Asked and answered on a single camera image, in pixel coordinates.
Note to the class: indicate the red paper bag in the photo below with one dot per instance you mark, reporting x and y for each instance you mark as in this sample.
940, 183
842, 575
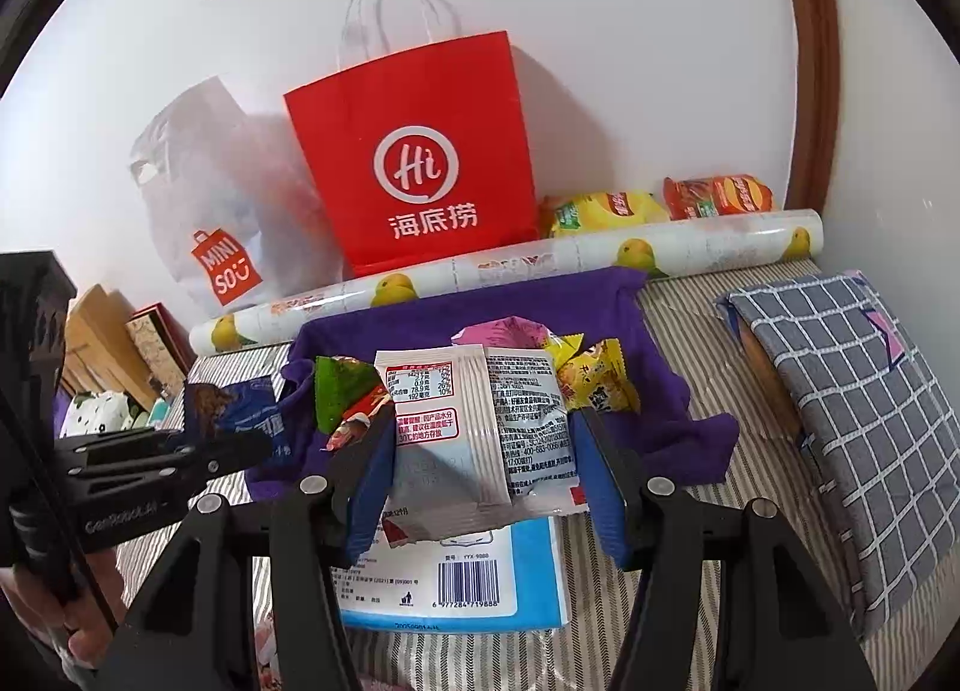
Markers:
450, 106

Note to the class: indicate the small red snack packet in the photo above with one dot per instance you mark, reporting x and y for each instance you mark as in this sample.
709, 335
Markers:
360, 412

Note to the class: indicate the yellow snack packet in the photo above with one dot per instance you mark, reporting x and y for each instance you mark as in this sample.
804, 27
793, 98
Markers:
600, 376

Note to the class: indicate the person's left hand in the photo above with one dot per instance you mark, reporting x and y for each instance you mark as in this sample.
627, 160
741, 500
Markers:
45, 608

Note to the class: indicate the red patterned box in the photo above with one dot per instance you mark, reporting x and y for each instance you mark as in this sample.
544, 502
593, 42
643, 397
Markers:
157, 353

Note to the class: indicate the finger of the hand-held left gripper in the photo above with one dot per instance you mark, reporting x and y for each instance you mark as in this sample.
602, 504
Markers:
225, 455
120, 441

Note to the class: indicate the brown wooden door frame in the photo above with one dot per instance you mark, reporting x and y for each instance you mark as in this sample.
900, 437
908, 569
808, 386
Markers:
814, 60

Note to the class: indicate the green snack packet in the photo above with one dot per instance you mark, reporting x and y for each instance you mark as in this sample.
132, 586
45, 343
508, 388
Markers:
337, 391

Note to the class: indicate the brown cardboard box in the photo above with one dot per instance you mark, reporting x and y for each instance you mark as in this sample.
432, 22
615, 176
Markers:
97, 338

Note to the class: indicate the white plastic shopping bag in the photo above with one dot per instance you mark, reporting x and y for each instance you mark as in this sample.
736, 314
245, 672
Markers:
225, 211

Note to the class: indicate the purple cloth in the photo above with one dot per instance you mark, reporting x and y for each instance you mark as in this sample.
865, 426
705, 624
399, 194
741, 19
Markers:
465, 308

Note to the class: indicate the blue tissue pack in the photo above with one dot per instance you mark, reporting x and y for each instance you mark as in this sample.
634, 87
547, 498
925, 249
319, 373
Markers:
525, 571

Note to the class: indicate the pink snack packet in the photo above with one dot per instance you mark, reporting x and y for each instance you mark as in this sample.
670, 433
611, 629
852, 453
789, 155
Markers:
495, 331

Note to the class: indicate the grey checkered pillow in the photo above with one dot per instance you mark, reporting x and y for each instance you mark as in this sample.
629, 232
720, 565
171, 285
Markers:
862, 398

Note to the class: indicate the white green-printed cloth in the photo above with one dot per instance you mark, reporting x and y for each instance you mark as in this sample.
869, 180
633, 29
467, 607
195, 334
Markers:
94, 415

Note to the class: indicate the red chips bag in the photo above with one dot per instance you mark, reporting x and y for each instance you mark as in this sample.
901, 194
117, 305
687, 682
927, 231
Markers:
720, 196

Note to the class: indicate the white snack packet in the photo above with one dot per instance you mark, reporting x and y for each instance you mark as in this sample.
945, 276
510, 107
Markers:
465, 421

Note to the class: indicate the yellow chips bag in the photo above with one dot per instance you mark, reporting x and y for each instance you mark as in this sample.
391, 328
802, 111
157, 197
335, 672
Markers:
592, 214

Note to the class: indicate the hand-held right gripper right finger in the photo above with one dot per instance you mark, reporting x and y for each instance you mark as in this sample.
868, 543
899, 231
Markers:
600, 492

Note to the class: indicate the fruit print paper roll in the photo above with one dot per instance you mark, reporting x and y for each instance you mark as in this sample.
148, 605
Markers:
712, 241

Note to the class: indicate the blue cookie packet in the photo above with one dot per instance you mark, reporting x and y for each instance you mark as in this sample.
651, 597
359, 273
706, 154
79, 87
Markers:
240, 406

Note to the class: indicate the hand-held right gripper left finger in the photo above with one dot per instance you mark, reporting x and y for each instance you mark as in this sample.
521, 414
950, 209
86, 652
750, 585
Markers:
371, 485

